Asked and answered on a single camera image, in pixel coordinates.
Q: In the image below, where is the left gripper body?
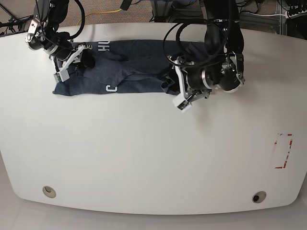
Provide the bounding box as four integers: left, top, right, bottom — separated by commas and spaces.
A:
186, 54, 245, 93

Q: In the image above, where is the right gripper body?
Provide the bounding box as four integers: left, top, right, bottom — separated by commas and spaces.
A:
25, 28, 77, 61

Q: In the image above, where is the dark blue T-shirt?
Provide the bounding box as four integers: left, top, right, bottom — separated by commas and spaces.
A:
52, 39, 212, 98

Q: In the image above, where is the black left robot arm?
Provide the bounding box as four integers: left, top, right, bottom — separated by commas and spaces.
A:
167, 0, 245, 95

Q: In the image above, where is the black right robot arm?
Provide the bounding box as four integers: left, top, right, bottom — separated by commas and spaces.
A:
25, 0, 95, 71

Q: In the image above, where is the black tripod stand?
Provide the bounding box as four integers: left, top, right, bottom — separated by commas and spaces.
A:
0, 0, 36, 36

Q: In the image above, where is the red tape rectangle marking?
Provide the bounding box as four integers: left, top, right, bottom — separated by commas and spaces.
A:
272, 133, 294, 169

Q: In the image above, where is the white power strip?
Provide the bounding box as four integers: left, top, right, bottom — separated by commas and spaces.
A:
285, 6, 307, 19

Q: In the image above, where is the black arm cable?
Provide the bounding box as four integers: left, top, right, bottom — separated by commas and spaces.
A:
33, 0, 86, 41

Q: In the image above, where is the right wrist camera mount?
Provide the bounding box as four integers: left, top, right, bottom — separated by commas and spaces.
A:
52, 43, 93, 82

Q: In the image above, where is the yellow cable on floor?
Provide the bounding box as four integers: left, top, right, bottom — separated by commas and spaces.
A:
76, 8, 122, 26

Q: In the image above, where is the right table cable grommet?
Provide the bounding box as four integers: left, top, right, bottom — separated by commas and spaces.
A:
252, 191, 267, 204

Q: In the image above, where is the table cable grommet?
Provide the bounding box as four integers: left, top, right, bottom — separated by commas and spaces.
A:
42, 186, 56, 198
252, 191, 267, 204

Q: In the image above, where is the left table cable grommet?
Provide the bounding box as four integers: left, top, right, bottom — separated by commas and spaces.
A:
42, 186, 56, 198

